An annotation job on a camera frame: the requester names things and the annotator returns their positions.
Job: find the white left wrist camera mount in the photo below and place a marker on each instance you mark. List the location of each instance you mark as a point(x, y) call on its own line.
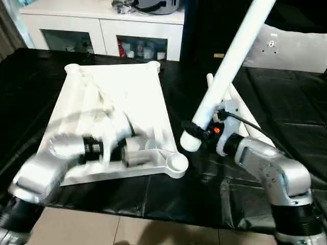
point(115, 137)

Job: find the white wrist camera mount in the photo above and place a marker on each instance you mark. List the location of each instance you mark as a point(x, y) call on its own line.
point(230, 120)
point(115, 137)

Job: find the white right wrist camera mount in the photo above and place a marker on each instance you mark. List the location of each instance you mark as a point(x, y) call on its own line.
point(230, 120)

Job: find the small brown tag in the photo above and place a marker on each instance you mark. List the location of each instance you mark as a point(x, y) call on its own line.
point(218, 55)

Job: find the white plastic table top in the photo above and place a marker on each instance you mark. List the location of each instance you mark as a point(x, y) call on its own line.
point(122, 89)

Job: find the grey pot on cabinet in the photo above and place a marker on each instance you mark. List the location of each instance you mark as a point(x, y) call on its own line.
point(161, 5)

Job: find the white glass-door cabinet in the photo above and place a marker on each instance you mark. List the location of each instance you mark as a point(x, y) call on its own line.
point(89, 25)

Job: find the small white jar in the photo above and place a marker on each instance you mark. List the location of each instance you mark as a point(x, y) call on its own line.
point(130, 54)
point(160, 54)

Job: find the white plastic table leg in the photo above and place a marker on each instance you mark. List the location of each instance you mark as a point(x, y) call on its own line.
point(230, 58)
point(251, 120)
point(210, 80)
point(236, 120)

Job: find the grey pillow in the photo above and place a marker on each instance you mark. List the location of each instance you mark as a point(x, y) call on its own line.
point(288, 48)

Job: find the black table mat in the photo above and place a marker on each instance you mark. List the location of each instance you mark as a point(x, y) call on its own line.
point(281, 102)

